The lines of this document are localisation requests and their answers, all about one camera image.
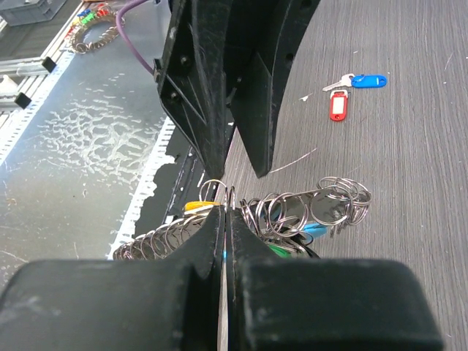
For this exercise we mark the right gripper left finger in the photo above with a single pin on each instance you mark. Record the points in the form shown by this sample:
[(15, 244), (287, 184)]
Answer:
[(168, 304)]

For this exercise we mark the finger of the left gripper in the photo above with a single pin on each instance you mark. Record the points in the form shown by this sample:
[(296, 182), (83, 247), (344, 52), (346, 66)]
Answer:
[(276, 29), (191, 81)]

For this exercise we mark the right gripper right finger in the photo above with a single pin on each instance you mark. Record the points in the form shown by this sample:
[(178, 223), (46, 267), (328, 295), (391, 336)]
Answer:
[(279, 303)]

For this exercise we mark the blue handled key ring organizer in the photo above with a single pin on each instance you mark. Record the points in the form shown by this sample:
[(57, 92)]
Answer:
[(286, 219)]

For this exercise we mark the key with blue tag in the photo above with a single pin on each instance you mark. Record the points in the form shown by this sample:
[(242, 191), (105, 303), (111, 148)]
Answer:
[(358, 81)]

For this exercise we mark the red key tag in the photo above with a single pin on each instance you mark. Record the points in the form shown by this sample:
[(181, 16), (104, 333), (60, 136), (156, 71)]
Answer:
[(338, 105)]

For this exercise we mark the grey plastic crate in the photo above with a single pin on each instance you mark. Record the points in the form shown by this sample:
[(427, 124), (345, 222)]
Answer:
[(22, 12)]

